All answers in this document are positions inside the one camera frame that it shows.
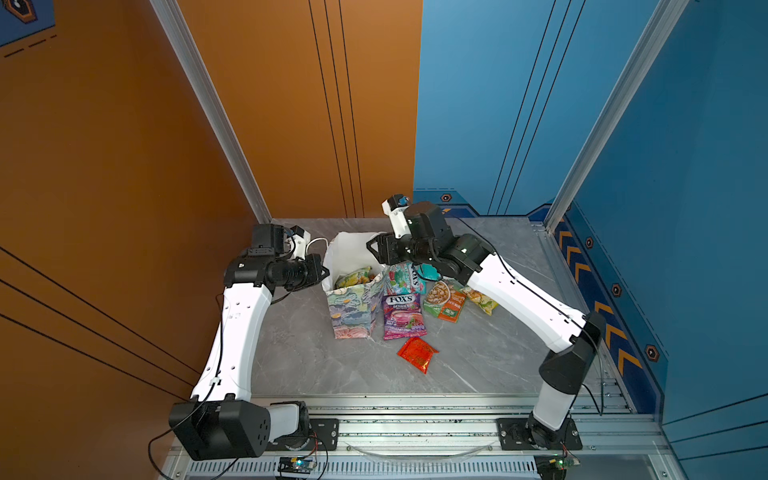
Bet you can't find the green Fox's candy bag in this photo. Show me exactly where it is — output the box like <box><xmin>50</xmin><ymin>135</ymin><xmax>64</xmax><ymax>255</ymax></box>
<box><xmin>335</xmin><ymin>266</ymin><xmax>377</xmax><ymax>289</ymax></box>

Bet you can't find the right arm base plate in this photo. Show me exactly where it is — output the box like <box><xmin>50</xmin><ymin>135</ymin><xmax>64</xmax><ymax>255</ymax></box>
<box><xmin>496</xmin><ymin>417</ymin><xmax>583</xmax><ymax>451</ymax></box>

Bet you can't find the teal snack packet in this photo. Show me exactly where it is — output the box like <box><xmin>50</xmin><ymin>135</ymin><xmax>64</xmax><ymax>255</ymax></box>
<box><xmin>415</xmin><ymin>264</ymin><xmax>442</xmax><ymax>282</ymax></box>

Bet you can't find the right aluminium corner post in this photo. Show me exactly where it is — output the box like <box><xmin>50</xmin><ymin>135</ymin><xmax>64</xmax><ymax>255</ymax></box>
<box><xmin>543</xmin><ymin>0</ymin><xmax>689</xmax><ymax>234</ymax></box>

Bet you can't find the aluminium front rail frame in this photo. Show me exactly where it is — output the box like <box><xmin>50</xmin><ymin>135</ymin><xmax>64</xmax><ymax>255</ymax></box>
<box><xmin>161</xmin><ymin>382</ymin><xmax>684</xmax><ymax>479</ymax></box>

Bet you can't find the green orange snack packet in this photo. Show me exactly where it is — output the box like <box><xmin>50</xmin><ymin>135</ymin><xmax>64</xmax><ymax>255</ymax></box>
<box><xmin>422</xmin><ymin>280</ymin><xmax>467</xmax><ymax>323</ymax></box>

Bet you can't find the left aluminium corner post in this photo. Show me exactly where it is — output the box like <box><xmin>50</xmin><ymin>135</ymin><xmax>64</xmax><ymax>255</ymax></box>
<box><xmin>149</xmin><ymin>0</ymin><xmax>272</xmax><ymax>223</ymax></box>

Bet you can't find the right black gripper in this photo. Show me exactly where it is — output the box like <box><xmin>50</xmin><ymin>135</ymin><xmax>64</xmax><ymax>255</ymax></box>
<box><xmin>364</xmin><ymin>230</ymin><xmax>439</xmax><ymax>267</ymax></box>

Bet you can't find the red small snack packet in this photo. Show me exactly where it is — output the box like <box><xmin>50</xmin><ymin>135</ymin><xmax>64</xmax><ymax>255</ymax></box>
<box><xmin>398</xmin><ymin>337</ymin><xmax>439</xmax><ymax>374</ymax></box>

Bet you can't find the purple Fox's candy bag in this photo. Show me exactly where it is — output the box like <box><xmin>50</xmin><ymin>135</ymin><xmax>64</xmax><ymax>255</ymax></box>
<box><xmin>382</xmin><ymin>293</ymin><xmax>427</xmax><ymax>340</ymax></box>

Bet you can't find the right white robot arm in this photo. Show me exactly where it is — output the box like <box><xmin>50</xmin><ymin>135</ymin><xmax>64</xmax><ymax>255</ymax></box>
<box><xmin>366</xmin><ymin>194</ymin><xmax>607</xmax><ymax>450</ymax></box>

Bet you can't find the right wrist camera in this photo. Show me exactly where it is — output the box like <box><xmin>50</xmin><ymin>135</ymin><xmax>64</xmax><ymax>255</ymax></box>
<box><xmin>382</xmin><ymin>194</ymin><xmax>410</xmax><ymax>239</ymax></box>

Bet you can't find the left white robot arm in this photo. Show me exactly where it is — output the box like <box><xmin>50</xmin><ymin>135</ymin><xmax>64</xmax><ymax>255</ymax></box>
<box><xmin>169</xmin><ymin>254</ymin><xmax>329</xmax><ymax>461</ymax></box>

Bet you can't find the right green circuit board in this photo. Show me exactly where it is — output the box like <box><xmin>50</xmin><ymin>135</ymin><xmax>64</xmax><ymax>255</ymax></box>
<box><xmin>548</xmin><ymin>457</ymin><xmax>580</xmax><ymax>471</ymax></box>

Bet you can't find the left green circuit board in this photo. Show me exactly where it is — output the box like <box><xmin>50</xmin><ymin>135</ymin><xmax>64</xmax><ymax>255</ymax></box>
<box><xmin>276</xmin><ymin>457</ymin><xmax>317</xmax><ymax>479</ymax></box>

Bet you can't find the teal Fox's candy bag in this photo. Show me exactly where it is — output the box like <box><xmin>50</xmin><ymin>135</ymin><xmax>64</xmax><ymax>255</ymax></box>
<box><xmin>385</xmin><ymin>262</ymin><xmax>427</xmax><ymax>295</ymax></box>

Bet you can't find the aluminium corner post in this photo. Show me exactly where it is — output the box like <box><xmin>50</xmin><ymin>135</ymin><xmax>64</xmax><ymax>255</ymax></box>
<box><xmin>543</xmin><ymin>0</ymin><xmax>689</xmax><ymax>234</ymax></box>
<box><xmin>149</xmin><ymin>0</ymin><xmax>272</xmax><ymax>223</ymax></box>

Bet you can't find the green circuit board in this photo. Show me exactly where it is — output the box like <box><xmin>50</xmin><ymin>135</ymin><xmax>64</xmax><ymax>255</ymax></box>
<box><xmin>548</xmin><ymin>457</ymin><xmax>580</xmax><ymax>471</ymax></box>
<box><xmin>276</xmin><ymin>457</ymin><xmax>317</xmax><ymax>479</ymax></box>

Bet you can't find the floral paper gift bag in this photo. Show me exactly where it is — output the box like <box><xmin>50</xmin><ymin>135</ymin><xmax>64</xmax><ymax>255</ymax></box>
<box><xmin>308</xmin><ymin>232</ymin><xmax>386</xmax><ymax>340</ymax></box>

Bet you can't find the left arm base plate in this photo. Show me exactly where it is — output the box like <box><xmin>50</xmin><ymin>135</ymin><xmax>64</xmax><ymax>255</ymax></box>
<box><xmin>267</xmin><ymin>418</ymin><xmax>340</xmax><ymax>452</ymax></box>

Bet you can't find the yellow snack packet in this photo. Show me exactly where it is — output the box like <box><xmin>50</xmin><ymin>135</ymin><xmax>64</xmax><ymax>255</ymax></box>
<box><xmin>462</xmin><ymin>287</ymin><xmax>498</xmax><ymax>316</ymax></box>

